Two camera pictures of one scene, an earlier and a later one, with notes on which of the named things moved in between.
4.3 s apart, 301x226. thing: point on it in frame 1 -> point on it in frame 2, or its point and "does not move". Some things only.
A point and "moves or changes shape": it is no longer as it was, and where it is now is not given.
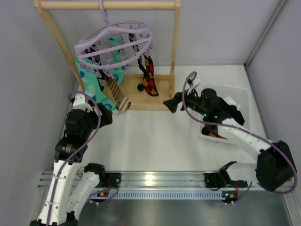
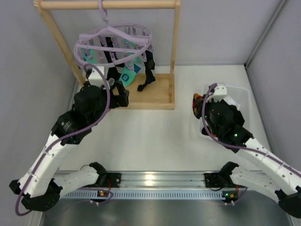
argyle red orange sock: x=148 y=82 moves or changes shape
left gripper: x=105 y=115 -> x=121 y=96
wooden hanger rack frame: x=143 y=92 does not move
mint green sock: x=117 y=56 -> x=127 y=76
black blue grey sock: x=141 y=63 -> x=150 y=64
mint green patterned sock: x=91 y=85 moves or changes shape
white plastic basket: x=241 y=96 does not move
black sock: x=92 y=52 -> x=114 y=71
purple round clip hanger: x=112 y=44 does not move
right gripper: x=178 y=101 -> x=200 y=103
